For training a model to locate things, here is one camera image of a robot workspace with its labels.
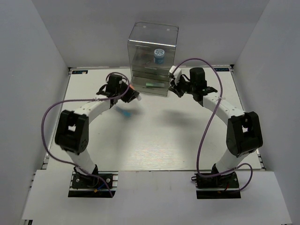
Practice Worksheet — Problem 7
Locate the orange highlighter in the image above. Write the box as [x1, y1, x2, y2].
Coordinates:
[130, 85, 142, 101]

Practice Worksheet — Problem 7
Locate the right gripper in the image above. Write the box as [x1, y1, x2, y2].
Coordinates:
[170, 75, 196, 98]

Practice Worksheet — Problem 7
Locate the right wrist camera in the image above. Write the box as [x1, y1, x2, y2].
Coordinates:
[168, 66, 182, 83]

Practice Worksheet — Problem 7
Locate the blue highlighter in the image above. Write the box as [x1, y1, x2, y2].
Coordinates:
[116, 108, 131, 117]

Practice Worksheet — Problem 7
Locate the left blue corner label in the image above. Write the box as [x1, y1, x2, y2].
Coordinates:
[72, 70, 88, 75]

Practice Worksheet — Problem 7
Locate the clear plastic drawer organizer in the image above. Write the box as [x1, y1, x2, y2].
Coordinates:
[127, 21, 179, 97]

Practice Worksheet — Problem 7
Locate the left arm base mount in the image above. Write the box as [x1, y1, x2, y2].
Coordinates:
[68, 171, 118, 198]

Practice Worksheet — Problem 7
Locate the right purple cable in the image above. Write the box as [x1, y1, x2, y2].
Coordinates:
[172, 58, 253, 193]

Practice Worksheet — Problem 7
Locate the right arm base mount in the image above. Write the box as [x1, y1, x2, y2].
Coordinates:
[191, 172, 241, 200]

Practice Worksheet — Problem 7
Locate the green highlighter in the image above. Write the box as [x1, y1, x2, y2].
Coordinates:
[145, 82, 165, 88]

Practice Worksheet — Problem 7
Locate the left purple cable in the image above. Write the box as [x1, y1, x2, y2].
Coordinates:
[41, 72, 132, 197]

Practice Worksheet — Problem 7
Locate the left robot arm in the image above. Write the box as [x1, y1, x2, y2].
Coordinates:
[54, 72, 141, 187]

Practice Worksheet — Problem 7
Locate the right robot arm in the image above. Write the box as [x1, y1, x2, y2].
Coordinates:
[169, 66, 263, 187]

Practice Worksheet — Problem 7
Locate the blue white round tape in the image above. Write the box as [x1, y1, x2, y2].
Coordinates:
[154, 48, 165, 64]

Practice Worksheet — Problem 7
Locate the purple cable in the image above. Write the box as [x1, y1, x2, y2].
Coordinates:
[41, 72, 132, 197]
[172, 58, 253, 193]

